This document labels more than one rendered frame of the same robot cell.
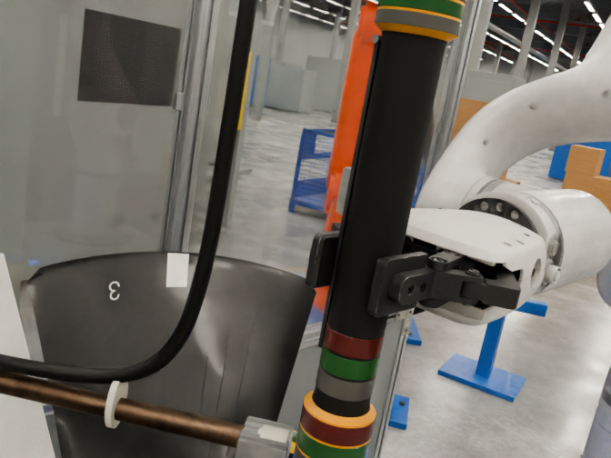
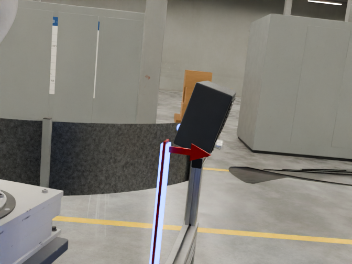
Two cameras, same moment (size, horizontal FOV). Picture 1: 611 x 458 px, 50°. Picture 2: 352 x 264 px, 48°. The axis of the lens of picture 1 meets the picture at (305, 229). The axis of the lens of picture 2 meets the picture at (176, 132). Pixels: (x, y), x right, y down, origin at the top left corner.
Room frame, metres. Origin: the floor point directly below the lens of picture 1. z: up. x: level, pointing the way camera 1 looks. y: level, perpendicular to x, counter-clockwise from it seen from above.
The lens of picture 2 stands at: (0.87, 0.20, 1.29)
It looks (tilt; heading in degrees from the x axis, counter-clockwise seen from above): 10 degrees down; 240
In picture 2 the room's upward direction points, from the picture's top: 6 degrees clockwise
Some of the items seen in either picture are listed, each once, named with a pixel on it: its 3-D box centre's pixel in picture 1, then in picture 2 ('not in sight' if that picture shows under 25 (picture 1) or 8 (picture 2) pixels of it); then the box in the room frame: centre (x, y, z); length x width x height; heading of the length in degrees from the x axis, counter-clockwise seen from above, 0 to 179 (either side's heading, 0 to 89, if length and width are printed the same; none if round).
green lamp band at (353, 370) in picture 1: (349, 357); not in sight; (0.35, -0.04, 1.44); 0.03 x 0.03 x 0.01
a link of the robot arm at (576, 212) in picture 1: (537, 237); not in sight; (0.55, -0.20, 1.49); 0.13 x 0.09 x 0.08; 140
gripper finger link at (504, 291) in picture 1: (481, 276); not in sight; (0.39, -0.11, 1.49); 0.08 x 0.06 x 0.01; 19
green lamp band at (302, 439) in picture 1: (334, 436); not in sight; (0.35, -0.04, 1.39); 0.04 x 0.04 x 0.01
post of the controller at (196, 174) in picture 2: not in sight; (194, 190); (0.29, -0.67, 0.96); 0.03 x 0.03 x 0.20; 50
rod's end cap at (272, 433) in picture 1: (273, 443); not in sight; (0.36, 0.00, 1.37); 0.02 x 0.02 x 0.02; 85
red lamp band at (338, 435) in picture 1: (337, 416); not in sight; (0.35, -0.04, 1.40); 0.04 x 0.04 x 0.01
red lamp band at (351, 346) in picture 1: (354, 336); not in sight; (0.35, -0.04, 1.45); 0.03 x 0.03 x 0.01
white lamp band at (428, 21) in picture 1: (416, 24); not in sight; (0.35, -0.04, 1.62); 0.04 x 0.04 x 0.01
